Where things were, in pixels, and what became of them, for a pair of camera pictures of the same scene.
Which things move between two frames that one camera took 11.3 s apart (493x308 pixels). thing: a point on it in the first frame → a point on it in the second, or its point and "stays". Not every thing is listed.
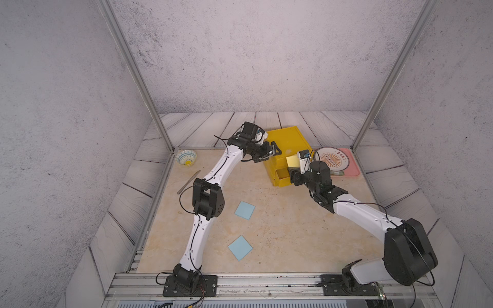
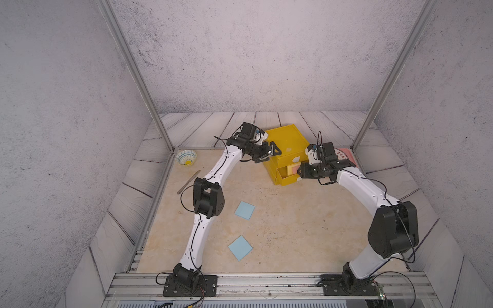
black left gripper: [266, 154] stays
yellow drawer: [282, 178] stays
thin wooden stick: [191, 178] stays
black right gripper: [295, 176] → [304, 172]
